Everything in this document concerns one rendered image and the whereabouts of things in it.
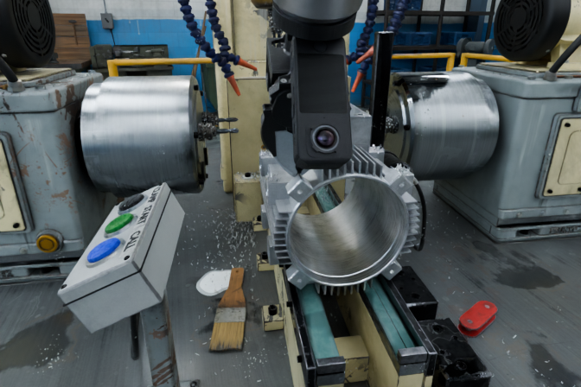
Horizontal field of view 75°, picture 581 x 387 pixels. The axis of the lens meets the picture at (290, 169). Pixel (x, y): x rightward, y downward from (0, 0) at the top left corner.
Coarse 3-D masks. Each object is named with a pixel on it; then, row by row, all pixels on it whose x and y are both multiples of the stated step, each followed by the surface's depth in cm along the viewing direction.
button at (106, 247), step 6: (108, 240) 34; (114, 240) 34; (96, 246) 34; (102, 246) 34; (108, 246) 33; (114, 246) 33; (90, 252) 34; (96, 252) 33; (102, 252) 33; (108, 252) 33; (90, 258) 33; (96, 258) 32
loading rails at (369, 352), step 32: (320, 192) 83; (256, 224) 90; (256, 256) 78; (288, 288) 52; (384, 288) 53; (288, 320) 54; (320, 320) 46; (352, 320) 58; (384, 320) 46; (416, 320) 45; (288, 352) 56; (320, 352) 42; (352, 352) 51; (384, 352) 45; (416, 352) 40; (320, 384) 40; (384, 384) 45; (416, 384) 42
